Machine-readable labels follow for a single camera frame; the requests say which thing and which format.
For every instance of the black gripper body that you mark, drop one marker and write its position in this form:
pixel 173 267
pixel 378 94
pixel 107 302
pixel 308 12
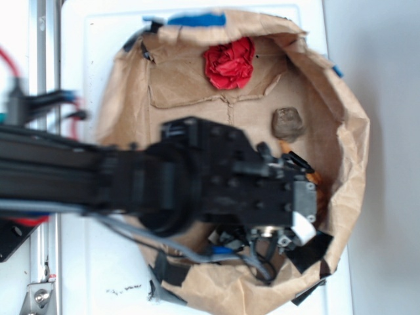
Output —
pixel 246 185

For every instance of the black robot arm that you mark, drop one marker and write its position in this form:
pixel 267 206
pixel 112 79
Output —
pixel 200 170

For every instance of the orange spiral seashell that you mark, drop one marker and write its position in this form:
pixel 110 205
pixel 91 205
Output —
pixel 313 177

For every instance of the brown rock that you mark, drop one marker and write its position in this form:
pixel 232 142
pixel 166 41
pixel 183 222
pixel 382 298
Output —
pixel 287 124

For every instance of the brown paper bag tray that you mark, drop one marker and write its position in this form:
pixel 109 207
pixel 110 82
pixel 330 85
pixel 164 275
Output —
pixel 161 77

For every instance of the red crumpled paper ball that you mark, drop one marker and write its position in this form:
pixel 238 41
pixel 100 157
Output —
pixel 229 66

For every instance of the white plastic board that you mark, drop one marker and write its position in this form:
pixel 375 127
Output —
pixel 101 272

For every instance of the aluminium frame rail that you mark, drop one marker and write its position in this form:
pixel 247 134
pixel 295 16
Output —
pixel 44 76

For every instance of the metal corner bracket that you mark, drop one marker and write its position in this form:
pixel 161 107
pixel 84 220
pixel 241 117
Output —
pixel 40 299

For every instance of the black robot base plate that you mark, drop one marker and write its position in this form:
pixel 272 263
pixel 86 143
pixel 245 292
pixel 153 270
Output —
pixel 13 235

